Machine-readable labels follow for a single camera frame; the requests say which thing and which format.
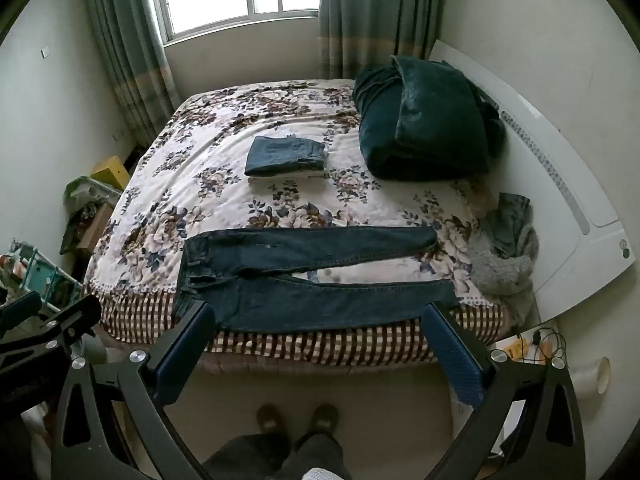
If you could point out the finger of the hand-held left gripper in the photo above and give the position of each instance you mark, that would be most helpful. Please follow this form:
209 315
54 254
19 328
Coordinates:
20 307
70 321

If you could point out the brown checked bed sheet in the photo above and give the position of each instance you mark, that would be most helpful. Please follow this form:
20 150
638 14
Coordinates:
320 345

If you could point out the cardboard box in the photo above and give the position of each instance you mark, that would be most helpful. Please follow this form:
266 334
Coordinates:
95 227

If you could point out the folded dark blue jeans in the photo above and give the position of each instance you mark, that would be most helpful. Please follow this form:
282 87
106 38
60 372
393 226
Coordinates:
285 156

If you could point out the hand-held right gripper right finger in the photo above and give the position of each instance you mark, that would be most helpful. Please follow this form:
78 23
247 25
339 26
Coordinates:
457 355

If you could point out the person's right leg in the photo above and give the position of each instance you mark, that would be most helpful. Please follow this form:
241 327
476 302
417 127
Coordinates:
320 452

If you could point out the teal storage rack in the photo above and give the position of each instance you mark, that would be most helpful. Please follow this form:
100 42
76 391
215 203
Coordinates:
45 280

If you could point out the dark blue jeans pants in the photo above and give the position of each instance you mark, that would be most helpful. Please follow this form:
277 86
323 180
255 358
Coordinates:
320 300

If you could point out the white paper roll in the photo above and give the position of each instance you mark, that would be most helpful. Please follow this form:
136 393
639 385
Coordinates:
592 375

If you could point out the brown slipper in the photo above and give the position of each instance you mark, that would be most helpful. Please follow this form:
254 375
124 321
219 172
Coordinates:
323 417
272 417

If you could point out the fluffy grey cloth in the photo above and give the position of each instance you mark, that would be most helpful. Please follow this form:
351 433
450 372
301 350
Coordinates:
500 272

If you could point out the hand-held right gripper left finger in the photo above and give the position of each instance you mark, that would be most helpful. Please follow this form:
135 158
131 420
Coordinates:
182 355

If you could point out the grey green garment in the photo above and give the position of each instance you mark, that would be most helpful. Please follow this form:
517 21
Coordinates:
510 220

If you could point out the floral bedspread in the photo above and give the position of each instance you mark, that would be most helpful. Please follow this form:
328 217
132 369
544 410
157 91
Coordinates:
225 125

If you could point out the white headboard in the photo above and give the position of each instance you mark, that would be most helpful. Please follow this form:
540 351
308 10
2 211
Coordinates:
550 130

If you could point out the green striped curtain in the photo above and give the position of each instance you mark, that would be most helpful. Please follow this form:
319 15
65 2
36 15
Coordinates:
125 35
380 5

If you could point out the yellow box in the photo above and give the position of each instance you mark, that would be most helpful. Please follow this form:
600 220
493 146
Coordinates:
110 172

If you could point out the orange paper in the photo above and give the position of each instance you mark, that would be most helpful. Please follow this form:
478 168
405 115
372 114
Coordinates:
515 349

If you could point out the dark green blanket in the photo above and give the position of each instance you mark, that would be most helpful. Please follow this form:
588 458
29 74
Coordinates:
425 125

